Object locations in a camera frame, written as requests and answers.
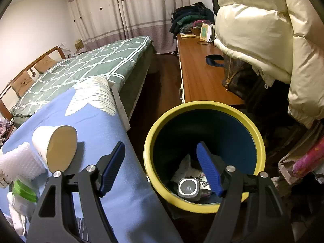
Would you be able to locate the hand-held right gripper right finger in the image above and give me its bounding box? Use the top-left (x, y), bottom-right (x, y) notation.
top-left (196, 142), bottom-right (295, 243)

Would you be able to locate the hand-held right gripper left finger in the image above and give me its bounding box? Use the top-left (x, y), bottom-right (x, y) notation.
top-left (27, 141), bottom-right (126, 243)

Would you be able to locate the green-labelled clear jar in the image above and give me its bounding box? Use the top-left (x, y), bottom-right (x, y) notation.
top-left (177, 178), bottom-right (201, 202)

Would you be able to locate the yellow-rimmed dark trash bin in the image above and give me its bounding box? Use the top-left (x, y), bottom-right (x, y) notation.
top-left (143, 101), bottom-right (266, 213)

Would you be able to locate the white paper cup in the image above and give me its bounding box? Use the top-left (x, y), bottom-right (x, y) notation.
top-left (32, 125), bottom-right (78, 173)

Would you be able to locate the green-lidded clear container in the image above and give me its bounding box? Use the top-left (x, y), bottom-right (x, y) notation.
top-left (7, 176), bottom-right (39, 214)

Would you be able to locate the white foam net sleeve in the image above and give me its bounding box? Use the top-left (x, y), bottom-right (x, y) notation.
top-left (0, 142), bottom-right (47, 183)

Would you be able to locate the blue printed blanket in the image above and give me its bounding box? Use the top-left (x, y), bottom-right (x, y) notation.
top-left (0, 77), bottom-right (183, 243)

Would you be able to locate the black bag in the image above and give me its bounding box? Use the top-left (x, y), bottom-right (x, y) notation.
top-left (243, 68), bottom-right (291, 132)

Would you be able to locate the long wooden cabinet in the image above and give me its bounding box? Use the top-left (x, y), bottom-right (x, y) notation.
top-left (176, 33), bottom-right (246, 105)

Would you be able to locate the brown patterned handbag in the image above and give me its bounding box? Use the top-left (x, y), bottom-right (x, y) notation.
top-left (221, 53), bottom-right (256, 99)

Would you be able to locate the pink patterned bag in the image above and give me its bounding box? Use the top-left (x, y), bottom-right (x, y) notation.
top-left (277, 142), bottom-right (324, 185)

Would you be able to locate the green checked bedspread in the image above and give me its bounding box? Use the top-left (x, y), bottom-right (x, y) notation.
top-left (10, 36), bottom-right (154, 118)

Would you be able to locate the wooden bed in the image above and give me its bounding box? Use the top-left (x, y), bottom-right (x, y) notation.
top-left (0, 36), bottom-right (155, 129)

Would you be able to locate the pile of mixed clothes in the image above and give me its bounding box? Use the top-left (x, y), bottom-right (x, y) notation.
top-left (0, 118), bottom-right (16, 146)

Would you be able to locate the tan embroidered pillow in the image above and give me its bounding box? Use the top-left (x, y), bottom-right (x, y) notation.
top-left (11, 71), bottom-right (34, 98)
top-left (34, 58), bottom-right (57, 73)

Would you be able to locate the cream puffer jacket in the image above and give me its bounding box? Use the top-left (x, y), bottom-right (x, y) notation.
top-left (214, 0), bottom-right (324, 129)

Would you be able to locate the pile of dark clothes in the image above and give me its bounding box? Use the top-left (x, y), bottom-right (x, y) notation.
top-left (170, 2), bottom-right (215, 38)

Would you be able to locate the beige and mauve curtain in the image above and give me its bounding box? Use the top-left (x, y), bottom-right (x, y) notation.
top-left (63, 0), bottom-right (213, 54)

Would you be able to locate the dark blue strap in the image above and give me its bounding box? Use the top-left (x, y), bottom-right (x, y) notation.
top-left (205, 54), bottom-right (224, 67)

